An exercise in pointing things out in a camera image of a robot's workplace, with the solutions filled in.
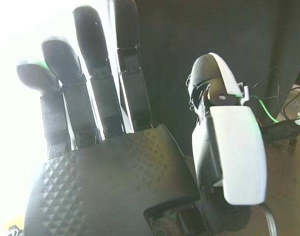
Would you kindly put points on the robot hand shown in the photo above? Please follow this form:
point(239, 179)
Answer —
point(110, 186)

